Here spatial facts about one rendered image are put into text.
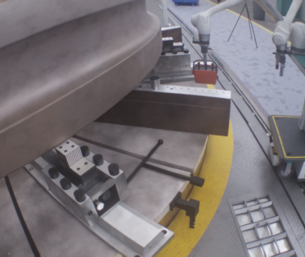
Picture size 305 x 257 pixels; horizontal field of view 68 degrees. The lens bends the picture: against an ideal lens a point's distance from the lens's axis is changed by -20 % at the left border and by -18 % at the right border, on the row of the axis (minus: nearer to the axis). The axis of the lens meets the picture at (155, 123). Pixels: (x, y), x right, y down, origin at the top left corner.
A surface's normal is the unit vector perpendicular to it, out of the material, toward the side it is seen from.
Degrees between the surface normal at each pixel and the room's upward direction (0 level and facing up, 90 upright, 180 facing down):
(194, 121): 90
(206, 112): 90
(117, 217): 0
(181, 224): 0
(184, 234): 0
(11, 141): 90
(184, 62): 90
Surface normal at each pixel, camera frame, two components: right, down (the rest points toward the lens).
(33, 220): -0.07, -0.83
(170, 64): 0.10, 0.55
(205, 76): -0.23, 0.65
